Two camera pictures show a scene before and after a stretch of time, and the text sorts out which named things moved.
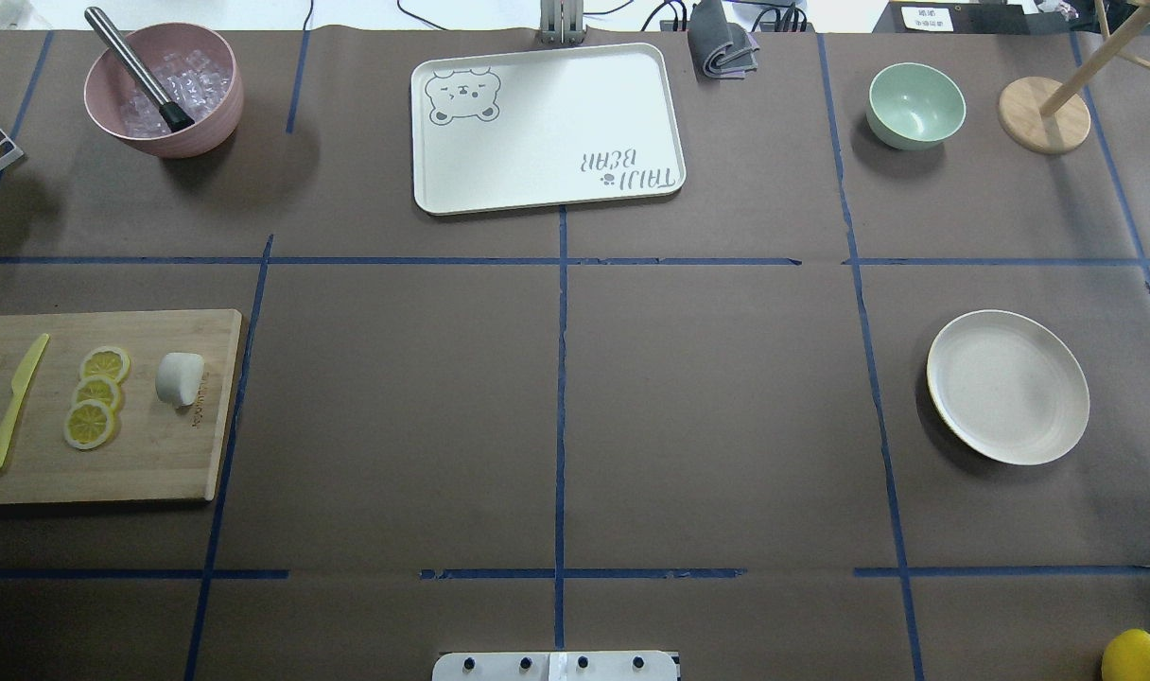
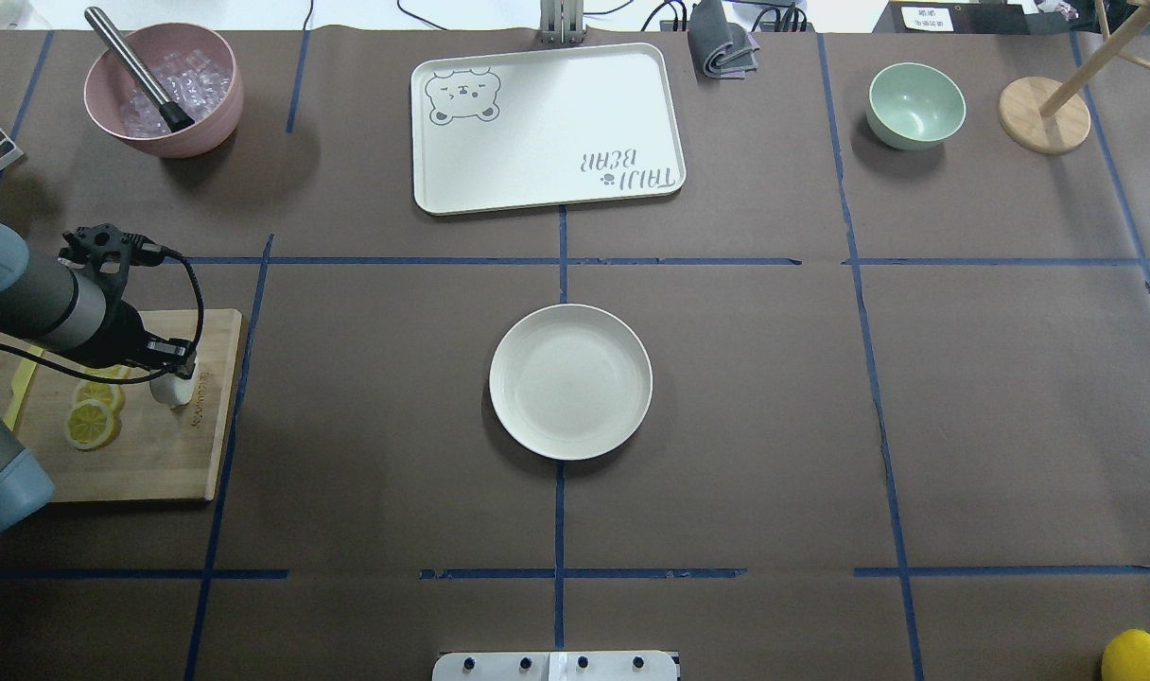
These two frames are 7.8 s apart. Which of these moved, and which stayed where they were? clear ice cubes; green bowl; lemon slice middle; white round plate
Moved: white round plate
Stayed: clear ice cubes; lemon slice middle; green bowl
